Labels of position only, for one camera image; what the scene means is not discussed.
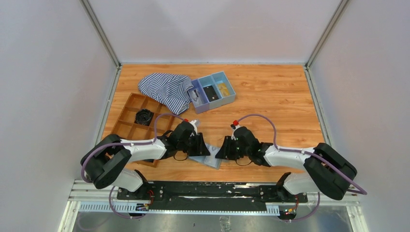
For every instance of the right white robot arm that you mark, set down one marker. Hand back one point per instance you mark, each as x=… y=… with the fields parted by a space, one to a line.
x=322 y=168

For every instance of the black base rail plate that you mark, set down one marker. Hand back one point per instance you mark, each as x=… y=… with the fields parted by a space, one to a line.
x=208 y=196

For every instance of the gold card in box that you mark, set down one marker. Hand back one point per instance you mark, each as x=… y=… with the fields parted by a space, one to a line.
x=223 y=89

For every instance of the black card in box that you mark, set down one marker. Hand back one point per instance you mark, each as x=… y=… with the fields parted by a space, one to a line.
x=210 y=93

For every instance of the wooden compartment tray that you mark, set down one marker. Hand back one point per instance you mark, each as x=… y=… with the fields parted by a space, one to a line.
x=124 y=124

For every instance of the black ribbed round part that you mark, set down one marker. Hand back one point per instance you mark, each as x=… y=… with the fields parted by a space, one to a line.
x=144 y=117

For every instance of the striped blue white cloth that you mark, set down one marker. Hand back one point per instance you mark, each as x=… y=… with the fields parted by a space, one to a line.
x=168 y=89

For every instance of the blue three-compartment box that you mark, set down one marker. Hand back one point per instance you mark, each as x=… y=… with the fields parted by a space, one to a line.
x=213 y=80

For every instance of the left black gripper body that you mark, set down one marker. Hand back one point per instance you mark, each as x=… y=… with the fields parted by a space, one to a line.
x=197 y=144

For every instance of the grey card holder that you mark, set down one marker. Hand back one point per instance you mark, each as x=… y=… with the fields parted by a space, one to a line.
x=211 y=160

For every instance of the silver card in box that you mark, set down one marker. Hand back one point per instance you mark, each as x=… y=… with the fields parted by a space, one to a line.
x=196 y=97

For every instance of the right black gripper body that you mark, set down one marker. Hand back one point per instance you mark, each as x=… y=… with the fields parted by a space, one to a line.
x=228 y=147

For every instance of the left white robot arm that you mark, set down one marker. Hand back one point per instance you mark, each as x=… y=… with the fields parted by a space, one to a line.
x=105 y=164

